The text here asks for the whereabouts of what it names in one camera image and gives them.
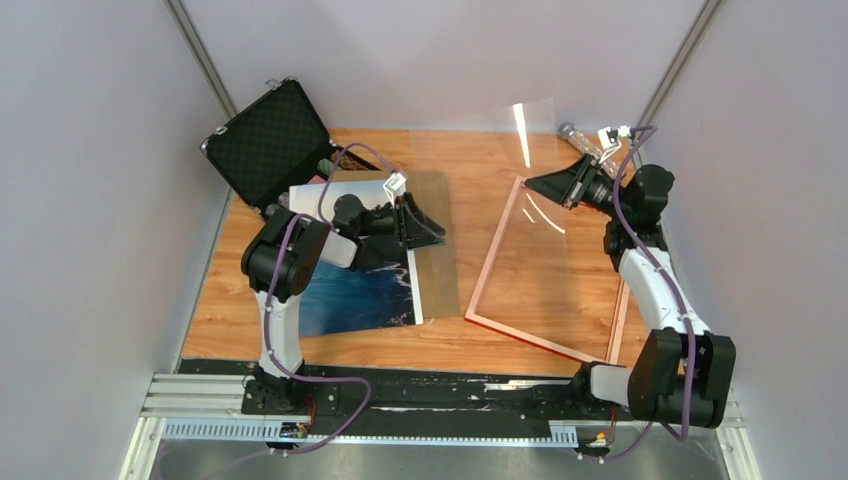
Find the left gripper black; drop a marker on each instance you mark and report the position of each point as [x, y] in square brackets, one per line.
[421, 238]

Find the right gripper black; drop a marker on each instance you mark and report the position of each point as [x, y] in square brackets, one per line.
[566, 185]

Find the clear acrylic sheet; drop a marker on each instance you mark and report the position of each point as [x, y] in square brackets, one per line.
[480, 155]

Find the pink wooden picture frame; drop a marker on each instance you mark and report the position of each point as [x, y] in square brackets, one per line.
[526, 290]

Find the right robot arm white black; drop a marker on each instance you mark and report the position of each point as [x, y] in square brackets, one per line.
[683, 373]

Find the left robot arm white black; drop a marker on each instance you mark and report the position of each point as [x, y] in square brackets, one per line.
[281, 260]

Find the seascape photo print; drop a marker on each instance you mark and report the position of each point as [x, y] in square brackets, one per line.
[383, 294]

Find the brown backing board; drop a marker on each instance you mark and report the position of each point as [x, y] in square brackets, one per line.
[436, 270]

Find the glitter-filled clear tube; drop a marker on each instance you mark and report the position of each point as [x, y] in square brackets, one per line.
[604, 159]

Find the black foam-lined case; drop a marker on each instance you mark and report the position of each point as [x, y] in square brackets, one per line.
[276, 142]

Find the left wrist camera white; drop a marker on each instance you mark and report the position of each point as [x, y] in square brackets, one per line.
[395, 185]

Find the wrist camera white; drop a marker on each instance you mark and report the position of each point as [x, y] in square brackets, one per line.
[610, 136]
[395, 185]

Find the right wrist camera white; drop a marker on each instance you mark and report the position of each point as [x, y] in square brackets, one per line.
[610, 136]

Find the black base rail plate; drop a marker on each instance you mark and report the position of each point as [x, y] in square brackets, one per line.
[405, 404]

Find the aluminium frame rail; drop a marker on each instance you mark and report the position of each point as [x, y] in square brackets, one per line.
[181, 407]

